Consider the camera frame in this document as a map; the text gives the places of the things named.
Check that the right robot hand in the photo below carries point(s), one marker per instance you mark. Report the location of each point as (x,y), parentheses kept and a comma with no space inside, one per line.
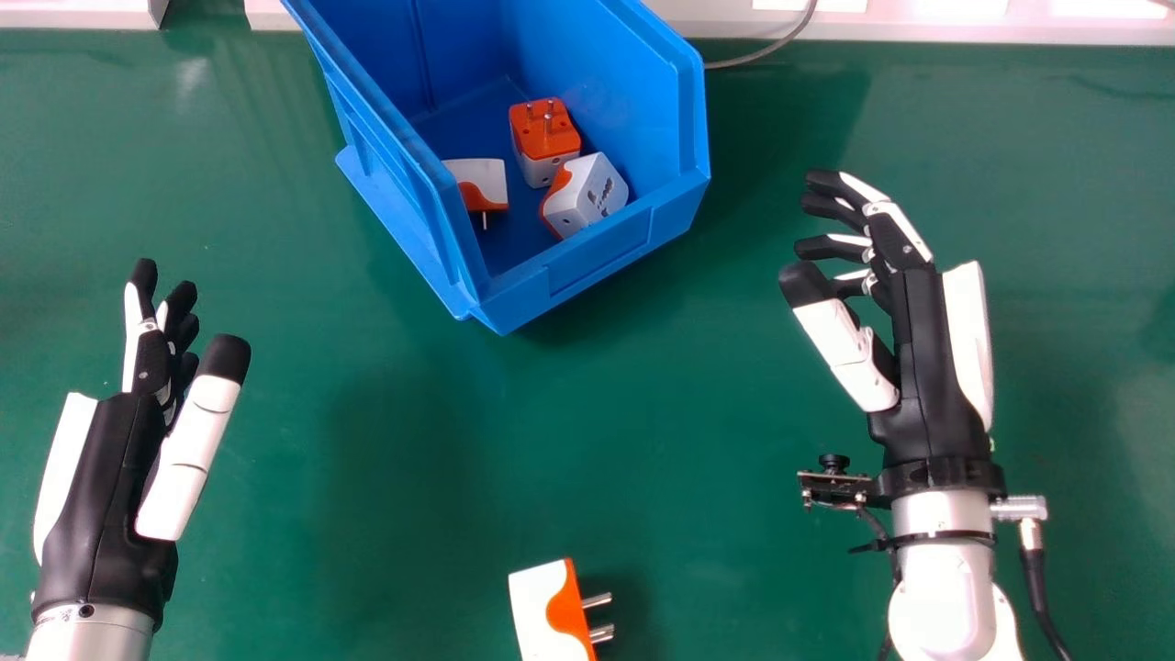
(927,367)

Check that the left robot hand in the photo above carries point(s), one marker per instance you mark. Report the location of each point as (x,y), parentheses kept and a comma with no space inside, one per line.
(101,477)

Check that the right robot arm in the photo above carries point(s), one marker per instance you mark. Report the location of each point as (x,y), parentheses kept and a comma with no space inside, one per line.
(950,578)

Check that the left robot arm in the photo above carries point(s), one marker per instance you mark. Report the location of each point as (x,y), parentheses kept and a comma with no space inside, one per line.
(87,633)

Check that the white-and-orange plug adapter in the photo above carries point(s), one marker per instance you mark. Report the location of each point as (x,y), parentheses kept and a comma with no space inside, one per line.
(481,184)
(553,612)
(582,195)
(544,140)

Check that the blue plastic bin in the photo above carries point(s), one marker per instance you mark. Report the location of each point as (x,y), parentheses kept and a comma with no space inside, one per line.
(514,156)

